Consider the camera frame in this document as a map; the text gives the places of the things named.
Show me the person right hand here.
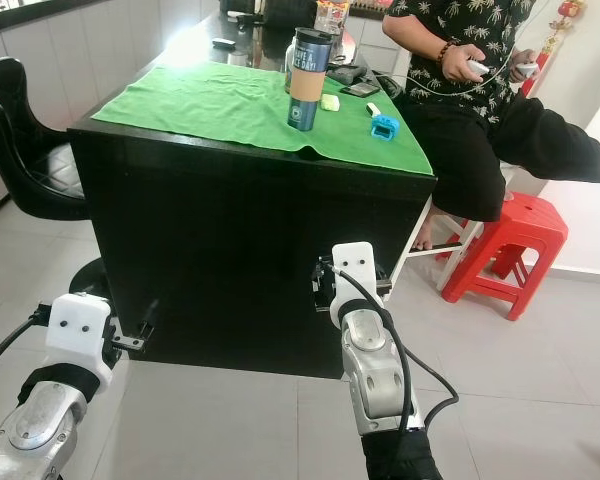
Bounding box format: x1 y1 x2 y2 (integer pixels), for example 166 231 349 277
448 52 487 81

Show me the person left hand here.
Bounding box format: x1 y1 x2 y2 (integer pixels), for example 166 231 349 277
512 50 541 81

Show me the black kitchen island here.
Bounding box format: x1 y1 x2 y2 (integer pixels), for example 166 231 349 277
68 15 438 379

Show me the small blue gadget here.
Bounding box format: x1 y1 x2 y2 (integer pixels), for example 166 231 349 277
370 115 399 141

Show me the black phone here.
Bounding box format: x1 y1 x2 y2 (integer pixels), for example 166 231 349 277
340 80 381 98

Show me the blue travel tumbler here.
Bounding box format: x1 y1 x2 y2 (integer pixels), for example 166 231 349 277
287 27 336 133

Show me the red plastic stool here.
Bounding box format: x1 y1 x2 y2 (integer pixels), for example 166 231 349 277
440 192 569 321

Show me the person in floral shirt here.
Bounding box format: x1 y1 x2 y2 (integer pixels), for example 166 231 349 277
380 0 600 251

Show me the green table cloth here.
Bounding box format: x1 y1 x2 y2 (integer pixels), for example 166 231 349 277
92 62 436 176

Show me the black padded bar chair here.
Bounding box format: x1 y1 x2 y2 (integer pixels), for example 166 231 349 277
0 57 111 296

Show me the clear snack jar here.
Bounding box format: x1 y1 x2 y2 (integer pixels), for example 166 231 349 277
315 0 351 36

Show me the black handbag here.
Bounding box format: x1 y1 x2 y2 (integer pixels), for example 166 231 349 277
260 0 316 31

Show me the red hanging ornament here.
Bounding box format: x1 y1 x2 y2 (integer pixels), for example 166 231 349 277
520 0 586 96

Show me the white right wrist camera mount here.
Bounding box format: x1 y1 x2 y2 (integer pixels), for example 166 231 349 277
330 242 379 316

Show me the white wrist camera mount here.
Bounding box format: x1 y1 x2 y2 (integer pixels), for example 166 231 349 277
330 242 379 316
45 293 116 386

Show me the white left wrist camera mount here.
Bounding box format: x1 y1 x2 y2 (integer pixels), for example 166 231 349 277
45 293 116 386

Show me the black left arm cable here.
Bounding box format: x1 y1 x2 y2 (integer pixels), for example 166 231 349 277
0 310 51 381

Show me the white stool frame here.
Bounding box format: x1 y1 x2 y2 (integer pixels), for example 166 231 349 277
400 215 481 291

